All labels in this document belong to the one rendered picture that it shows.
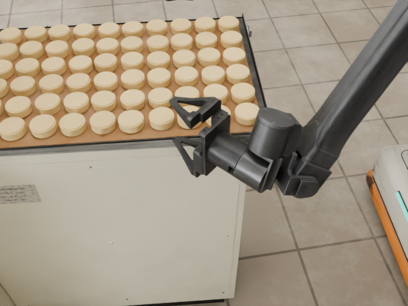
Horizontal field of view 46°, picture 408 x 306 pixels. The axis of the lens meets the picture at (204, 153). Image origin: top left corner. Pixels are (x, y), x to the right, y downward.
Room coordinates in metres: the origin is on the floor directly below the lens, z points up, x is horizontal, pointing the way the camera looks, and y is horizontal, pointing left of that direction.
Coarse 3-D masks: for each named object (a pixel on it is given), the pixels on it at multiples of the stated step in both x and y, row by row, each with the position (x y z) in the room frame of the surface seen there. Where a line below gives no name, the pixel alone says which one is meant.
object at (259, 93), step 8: (240, 16) 1.05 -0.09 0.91; (96, 24) 1.01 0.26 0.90; (240, 24) 1.02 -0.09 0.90; (240, 32) 0.98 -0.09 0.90; (0, 40) 0.95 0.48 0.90; (248, 40) 0.94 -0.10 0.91; (248, 48) 0.92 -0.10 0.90; (248, 56) 0.89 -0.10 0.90; (248, 64) 0.86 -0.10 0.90; (256, 72) 0.83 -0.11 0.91; (256, 80) 0.81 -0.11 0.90; (256, 88) 0.78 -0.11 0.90; (256, 96) 0.76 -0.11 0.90; (264, 96) 0.74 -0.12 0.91; (264, 104) 0.73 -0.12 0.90; (184, 136) 0.64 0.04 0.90; (192, 136) 0.64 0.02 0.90; (56, 144) 0.62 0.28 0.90; (64, 144) 0.61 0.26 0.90; (72, 144) 0.62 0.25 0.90; (80, 144) 0.62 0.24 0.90; (88, 144) 0.62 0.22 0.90
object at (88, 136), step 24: (120, 24) 1.02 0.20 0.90; (144, 24) 1.02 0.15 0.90; (168, 24) 1.02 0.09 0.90; (192, 24) 1.02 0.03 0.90; (216, 24) 1.02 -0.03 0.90; (96, 48) 0.92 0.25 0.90; (120, 48) 0.92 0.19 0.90; (144, 48) 0.92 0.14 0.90; (192, 48) 0.92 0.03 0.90; (216, 48) 0.92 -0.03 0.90; (240, 48) 0.92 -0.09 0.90; (96, 72) 0.83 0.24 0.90; (120, 72) 0.83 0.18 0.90; (144, 72) 0.83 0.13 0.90; (120, 96) 0.75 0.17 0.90; (0, 120) 0.68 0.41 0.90; (24, 120) 0.68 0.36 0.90; (144, 120) 0.68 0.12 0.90; (0, 144) 0.62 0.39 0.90; (24, 144) 0.62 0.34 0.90; (48, 144) 0.62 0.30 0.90
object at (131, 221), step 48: (144, 144) 0.67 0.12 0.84; (0, 192) 0.64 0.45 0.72; (48, 192) 0.65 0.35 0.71; (96, 192) 0.66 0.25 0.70; (144, 192) 0.66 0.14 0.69; (192, 192) 0.67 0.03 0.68; (240, 192) 0.68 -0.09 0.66; (0, 240) 0.64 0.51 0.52; (48, 240) 0.64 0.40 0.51; (96, 240) 0.65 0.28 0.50; (144, 240) 0.66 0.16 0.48; (192, 240) 0.67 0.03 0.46; (48, 288) 0.64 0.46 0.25; (96, 288) 0.65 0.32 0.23; (144, 288) 0.66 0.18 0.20; (192, 288) 0.67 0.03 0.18
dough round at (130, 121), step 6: (120, 114) 0.68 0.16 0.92; (126, 114) 0.68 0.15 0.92; (132, 114) 0.68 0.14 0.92; (138, 114) 0.68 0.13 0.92; (120, 120) 0.66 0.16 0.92; (126, 120) 0.66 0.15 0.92; (132, 120) 0.66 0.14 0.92; (138, 120) 0.66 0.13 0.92; (120, 126) 0.65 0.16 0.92; (126, 126) 0.65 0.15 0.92; (132, 126) 0.65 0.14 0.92; (138, 126) 0.65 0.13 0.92; (126, 132) 0.65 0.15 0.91; (132, 132) 0.64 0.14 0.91
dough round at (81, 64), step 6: (72, 60) 0.85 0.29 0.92; (78, 60) 0.85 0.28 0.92; (84, 60) 0.85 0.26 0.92; (90, 60) 0.85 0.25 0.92; (72, 66) 0.83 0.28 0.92; (78, 66) 0.83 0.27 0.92; (84, 66) 0.83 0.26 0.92; (90, 66) 0.84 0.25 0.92; (72, 72) 0.83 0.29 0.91; (78, 72) 0.82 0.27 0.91; (84, 72) 0.82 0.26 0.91
